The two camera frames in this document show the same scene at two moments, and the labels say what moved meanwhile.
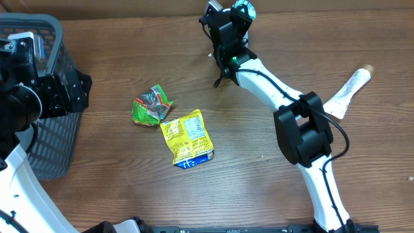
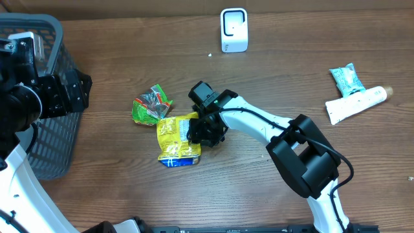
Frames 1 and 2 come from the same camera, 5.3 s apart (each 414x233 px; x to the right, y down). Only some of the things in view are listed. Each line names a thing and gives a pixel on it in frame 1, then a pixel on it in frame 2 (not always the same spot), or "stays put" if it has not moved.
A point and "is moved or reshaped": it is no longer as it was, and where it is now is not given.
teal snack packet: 250,10 -> 347,79
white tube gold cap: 336,106 -> 341,108
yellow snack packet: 188,139 is moved or reshaped
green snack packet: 156,106 stays put
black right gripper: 242,18 -> 195,138
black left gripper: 62,103 stays put
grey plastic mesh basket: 51,155 stays put
